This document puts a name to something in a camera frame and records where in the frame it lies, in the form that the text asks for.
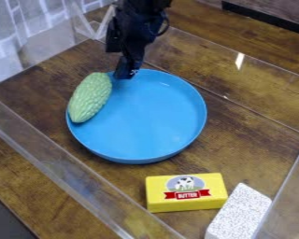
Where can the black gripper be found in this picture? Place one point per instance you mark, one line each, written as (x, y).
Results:
(138, 24)

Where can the green bitter gourd toy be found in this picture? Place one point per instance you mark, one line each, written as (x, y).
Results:
(90, 97)

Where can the blue round tray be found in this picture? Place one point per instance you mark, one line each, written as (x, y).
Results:
(151, 119)

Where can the white sheer curtain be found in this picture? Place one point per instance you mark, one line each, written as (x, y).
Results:
(40, 28)

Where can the yellow butter block toy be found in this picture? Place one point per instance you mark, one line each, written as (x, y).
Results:
(185, 192)

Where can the white speckled sponge block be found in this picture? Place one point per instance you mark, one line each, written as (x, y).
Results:
(241, 214)

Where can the clear acrylic enclosure wall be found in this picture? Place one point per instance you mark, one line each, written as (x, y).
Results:
(70, 195)

